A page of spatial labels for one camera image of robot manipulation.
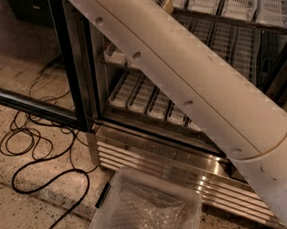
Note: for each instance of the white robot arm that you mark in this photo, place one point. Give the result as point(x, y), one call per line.
point(247, 125)

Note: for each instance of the stainless steel glass-door fridge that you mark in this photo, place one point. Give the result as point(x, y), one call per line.
point(254, 53)

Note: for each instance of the open glass fridge door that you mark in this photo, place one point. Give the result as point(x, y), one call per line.
point(41, 67)

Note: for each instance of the clear plastic storage bin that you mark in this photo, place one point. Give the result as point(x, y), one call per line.
point(109, 200)

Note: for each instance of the bubble wrap sheet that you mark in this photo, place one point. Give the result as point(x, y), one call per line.
point(144, 208)

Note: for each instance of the bottom wire fridge shelf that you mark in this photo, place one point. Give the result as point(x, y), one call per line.
point(161, 121)

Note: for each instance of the wire fridge shelf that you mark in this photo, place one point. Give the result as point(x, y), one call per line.
point(118, 66)
point(230, 21)
point(161, 121)

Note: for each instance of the middle wire fridge shelf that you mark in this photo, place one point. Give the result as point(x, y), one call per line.
point(118, 66)

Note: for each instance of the top wire fridge shelf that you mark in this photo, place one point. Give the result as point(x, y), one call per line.
point(230, 21)

